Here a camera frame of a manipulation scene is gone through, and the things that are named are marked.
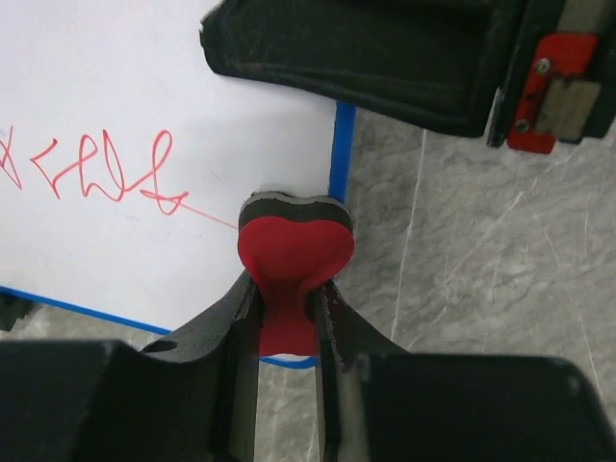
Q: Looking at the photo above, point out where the red bone-shaped eraser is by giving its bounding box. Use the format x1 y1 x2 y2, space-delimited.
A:
238 192 355 357

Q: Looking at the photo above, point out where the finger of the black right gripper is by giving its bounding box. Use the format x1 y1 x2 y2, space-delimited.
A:
200 1 525 138

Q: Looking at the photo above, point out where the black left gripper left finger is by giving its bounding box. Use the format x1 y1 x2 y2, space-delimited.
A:
1 274 262 461

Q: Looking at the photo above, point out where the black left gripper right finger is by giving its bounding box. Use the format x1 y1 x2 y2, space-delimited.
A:
312 283 615 461

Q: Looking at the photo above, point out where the black whiteboard stand foot left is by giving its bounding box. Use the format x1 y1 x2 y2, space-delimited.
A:
0 294 34 331

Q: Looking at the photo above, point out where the blue framed whiteboard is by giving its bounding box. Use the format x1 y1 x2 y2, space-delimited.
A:
0 0 358 371

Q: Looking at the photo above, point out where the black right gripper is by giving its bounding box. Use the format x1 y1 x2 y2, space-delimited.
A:
487 1 615 154

